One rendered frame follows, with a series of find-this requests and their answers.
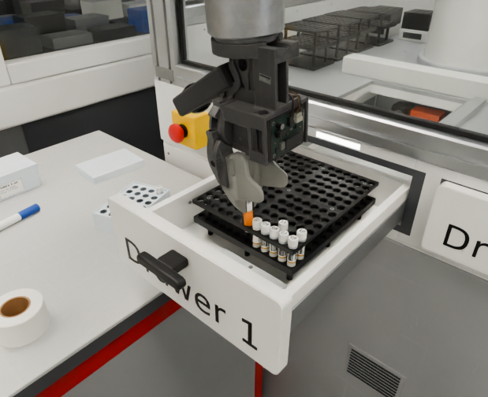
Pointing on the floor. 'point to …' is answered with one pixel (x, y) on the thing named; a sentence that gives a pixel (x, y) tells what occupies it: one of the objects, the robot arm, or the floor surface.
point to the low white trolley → (94, 295)
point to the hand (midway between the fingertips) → (244, 198)
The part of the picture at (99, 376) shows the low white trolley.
